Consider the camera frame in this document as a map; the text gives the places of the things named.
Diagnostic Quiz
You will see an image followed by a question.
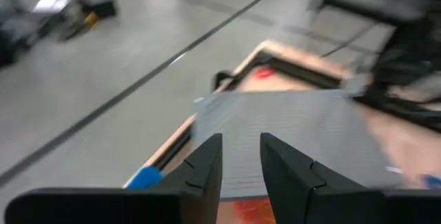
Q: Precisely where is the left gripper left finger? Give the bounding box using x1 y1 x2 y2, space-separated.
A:
5 133 223 224

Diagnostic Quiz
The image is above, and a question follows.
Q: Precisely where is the black frame clamp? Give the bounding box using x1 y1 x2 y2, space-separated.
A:
210 69 237 92

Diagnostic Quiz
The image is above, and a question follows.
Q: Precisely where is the red coil wristband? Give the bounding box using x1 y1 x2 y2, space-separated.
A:
254 67 276 80

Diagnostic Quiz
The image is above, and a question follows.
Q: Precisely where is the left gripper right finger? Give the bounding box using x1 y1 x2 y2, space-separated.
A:
260 132 441 224

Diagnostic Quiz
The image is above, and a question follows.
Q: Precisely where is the grey perforated metal shelf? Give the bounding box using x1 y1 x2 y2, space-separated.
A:
192 89 404 199

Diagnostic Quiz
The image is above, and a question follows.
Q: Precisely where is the orange plastic basket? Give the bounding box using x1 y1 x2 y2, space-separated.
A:
234 198 276 224

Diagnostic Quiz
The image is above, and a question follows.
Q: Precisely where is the blue plastic basket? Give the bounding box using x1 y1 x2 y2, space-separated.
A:
125 167 165 190

